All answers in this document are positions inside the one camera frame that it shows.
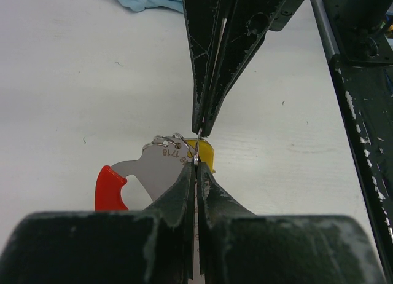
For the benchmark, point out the yellow key tag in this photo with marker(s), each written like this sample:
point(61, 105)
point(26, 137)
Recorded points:
point(205, 151)

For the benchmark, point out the aluminium frame rails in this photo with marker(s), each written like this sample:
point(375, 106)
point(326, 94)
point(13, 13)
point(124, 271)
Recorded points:
point(325, 30)

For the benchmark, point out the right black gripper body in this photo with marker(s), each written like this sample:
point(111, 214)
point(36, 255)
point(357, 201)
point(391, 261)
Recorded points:
point(286, 12)

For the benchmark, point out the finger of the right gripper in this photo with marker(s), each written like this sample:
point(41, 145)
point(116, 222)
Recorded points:
point(244, 32)
point(204, 21)

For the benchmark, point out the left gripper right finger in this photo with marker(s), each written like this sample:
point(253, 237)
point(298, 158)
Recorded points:
point(237, 246)

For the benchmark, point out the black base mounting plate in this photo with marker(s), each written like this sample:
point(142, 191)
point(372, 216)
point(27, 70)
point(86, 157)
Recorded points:
point(362, 74)

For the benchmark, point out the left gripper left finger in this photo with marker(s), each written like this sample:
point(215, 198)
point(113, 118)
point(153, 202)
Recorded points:
point(154, 245)

